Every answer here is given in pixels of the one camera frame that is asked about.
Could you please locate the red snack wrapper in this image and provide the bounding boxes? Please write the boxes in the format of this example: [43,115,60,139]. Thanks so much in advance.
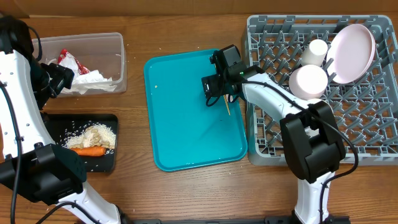
[57,49,90,75]

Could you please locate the white napkin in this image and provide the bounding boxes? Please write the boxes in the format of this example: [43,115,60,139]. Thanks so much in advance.
[61,70,116,95]
[47,57,80,75]

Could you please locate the orange carrot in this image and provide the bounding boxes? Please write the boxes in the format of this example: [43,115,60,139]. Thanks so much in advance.
[71,146,106,157]

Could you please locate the pink bowl with crumbs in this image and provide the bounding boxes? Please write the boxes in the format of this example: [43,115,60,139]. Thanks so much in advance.
[289,65,328,100]

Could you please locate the white paper cup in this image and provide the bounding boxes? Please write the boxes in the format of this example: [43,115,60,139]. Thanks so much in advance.
[301,39,328,67]

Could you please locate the white round plate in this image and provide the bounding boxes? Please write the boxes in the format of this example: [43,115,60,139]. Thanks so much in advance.
[326,24,376,84]

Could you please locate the white bowl with nuts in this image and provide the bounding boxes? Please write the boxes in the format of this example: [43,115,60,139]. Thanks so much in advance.
[307,98,322,104]

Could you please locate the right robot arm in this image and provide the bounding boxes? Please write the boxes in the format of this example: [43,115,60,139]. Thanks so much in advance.
[201,45,350,223]

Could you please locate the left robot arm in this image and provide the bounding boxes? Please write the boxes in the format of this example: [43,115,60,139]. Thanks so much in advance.
[1,16,129,223]

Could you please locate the grey dishwasher rack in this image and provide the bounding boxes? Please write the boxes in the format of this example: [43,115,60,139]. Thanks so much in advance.
[242,14,397,166]

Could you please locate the wooden chopstick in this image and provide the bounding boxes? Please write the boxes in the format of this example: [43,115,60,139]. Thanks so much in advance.
[213,60,231,116]

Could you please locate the teal serving tray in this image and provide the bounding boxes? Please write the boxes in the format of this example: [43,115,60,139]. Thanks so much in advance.
[144,49,248,172]

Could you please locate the clear plastic bin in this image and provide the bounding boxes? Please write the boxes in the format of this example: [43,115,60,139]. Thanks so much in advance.
[40,32,127,97]

